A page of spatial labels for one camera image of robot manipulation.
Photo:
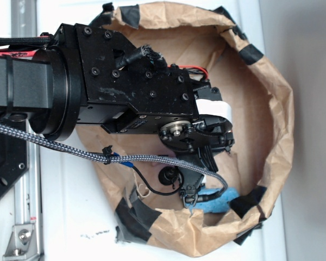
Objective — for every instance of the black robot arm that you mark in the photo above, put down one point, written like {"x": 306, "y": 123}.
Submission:
{"x": 84, "y": 75}

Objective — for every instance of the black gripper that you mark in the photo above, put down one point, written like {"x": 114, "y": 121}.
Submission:
{"x": 198, "y": 141}

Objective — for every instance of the aluminium extrusion rail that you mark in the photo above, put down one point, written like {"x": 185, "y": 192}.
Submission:
{"x": 27, "y": 190}

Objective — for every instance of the metal corner bracket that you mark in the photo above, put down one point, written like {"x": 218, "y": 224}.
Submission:
{"x": 22, "y": 244}

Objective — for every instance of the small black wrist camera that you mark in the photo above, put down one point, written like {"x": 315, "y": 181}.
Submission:
{"x": 169, "y": 176}

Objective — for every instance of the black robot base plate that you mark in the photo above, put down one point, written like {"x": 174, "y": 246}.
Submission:
{"x": 13, "y": 161}

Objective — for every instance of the brown paper bag bin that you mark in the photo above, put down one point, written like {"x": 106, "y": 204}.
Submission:
{"x": 263, "y": 123}

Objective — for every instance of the blue sponge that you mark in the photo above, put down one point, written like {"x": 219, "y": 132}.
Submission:
{"x": 219, "y": 205}

